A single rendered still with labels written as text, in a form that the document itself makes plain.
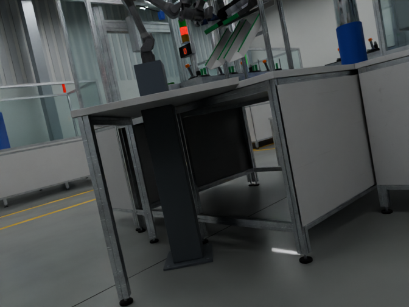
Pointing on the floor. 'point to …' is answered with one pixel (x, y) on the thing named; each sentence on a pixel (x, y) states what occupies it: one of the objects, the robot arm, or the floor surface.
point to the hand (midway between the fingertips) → (211, 18)
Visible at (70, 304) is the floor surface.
